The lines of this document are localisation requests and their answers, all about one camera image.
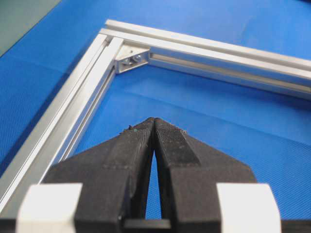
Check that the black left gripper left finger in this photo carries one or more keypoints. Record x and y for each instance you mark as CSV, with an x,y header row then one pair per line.
x,y
115,177

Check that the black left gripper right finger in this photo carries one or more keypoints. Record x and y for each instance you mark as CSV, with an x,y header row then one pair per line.
x,y
188,171

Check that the aluminium extrusion frame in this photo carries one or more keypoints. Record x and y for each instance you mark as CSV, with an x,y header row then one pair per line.
x,y
118,48

